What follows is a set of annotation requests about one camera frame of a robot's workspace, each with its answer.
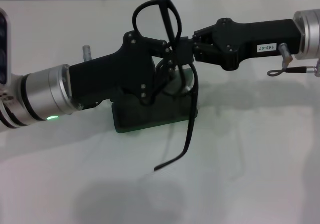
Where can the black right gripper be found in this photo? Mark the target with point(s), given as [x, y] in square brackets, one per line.
[250, 39]

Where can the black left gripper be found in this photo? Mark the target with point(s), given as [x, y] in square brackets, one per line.
[105, 76]

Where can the green glasses case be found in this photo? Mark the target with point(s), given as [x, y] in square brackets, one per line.
[150, 119]

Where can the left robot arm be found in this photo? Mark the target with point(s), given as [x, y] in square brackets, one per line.
[37, 94]

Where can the left gripper silver post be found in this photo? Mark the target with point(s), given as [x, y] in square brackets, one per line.
[87, 52]

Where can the gripper silver post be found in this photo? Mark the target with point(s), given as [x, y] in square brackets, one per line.
[286, 51]
[87, 52]

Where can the right gripper silver post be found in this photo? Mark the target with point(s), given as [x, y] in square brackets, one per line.
[286, 51]

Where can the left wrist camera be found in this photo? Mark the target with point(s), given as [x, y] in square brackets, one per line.
[5, 46]

